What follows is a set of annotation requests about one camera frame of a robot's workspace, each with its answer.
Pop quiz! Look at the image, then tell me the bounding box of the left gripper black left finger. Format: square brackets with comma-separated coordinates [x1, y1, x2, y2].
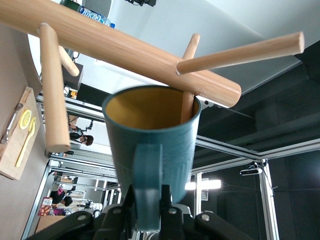
[27, 184, 137, 240]

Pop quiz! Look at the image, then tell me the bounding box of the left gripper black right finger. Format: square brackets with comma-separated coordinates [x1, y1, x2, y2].
[159, 184, 253, 240]

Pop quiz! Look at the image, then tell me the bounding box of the teal cup with yellow inside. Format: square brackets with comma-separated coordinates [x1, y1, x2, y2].
[101, 84, 202, 233]

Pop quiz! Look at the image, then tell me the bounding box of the wooden cup rack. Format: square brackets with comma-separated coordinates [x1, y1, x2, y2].
[0, 0, 306, 154]

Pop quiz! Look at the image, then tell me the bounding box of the bright ceiling light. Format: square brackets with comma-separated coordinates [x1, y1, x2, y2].
[184, 179, 222, 191]

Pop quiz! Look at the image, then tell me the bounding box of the person in pink top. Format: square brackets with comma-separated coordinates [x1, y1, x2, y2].
[49, 187, 74, 208]

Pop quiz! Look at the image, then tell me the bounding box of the orange patterned box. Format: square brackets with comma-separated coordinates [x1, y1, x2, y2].
[37, 196, 54, 216]

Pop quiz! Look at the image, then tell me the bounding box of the person with dark hair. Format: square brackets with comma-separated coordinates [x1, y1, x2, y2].
[67, 122, 95, 148]

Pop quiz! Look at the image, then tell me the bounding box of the yellow plastic fork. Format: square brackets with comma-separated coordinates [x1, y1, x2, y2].
[14, 116, 37, 168]

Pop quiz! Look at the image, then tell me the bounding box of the bamboo cutting board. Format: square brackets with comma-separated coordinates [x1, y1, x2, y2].
[0, 86, 42, 181]

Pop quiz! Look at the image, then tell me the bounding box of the black monitor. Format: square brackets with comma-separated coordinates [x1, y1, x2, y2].
[76, 83, 112, 107]

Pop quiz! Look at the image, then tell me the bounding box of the lemon slice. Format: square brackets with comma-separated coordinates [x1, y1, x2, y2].
[19, 109, 33, 130]

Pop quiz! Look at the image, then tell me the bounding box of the plastic water bottle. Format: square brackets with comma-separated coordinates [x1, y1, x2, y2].
[79, 5, 116, 29]

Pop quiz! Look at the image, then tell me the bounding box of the black overhead device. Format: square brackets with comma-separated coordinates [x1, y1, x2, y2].
[124, 0, 158, 8]

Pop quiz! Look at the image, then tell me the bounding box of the grey camera on frame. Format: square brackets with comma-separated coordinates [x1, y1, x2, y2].
[239, 161, 263, 176]

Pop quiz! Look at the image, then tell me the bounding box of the aluminium frame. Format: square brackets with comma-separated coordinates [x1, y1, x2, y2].
[21, 94, 320, 240]

